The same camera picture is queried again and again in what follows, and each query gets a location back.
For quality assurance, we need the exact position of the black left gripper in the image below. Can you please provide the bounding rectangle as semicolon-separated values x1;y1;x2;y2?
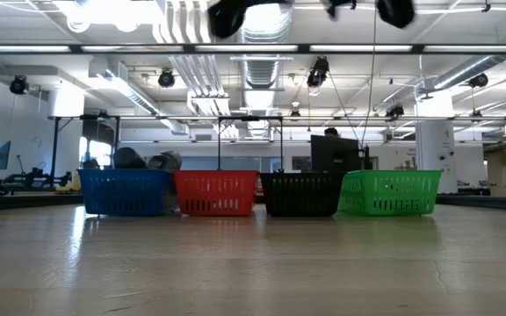
206;0;291;40

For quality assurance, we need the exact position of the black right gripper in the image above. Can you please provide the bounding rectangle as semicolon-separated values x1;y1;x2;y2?
322;0;417;31

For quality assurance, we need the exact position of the black monitor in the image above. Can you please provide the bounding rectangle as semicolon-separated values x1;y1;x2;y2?
309;134;362;173

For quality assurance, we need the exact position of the white building column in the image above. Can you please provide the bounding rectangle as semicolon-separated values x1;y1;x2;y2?
415;93;459;195

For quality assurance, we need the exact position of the green plastic basket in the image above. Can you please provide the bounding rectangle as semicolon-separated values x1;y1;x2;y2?
336;169;443;217

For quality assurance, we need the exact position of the black plastic basket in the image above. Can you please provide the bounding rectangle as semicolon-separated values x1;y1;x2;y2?
259;170;346;218

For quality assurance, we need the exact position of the red plastic basket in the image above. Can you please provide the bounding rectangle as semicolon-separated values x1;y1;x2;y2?
173;169;261;217

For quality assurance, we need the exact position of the overhead beam with light strips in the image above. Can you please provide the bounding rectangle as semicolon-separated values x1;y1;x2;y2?
0;42;506;55

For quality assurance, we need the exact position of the blue plastic basket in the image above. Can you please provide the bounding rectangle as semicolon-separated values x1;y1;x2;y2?
77;169;179;217

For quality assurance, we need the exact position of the silver ventilation duct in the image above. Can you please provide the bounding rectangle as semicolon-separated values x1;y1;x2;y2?
234;4;296;91

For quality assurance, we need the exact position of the black background station frame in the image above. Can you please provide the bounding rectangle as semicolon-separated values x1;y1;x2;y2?
48;113;286;190

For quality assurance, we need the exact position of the black aluminium table frame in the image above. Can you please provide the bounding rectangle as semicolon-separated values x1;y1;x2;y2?
0;190;506;213

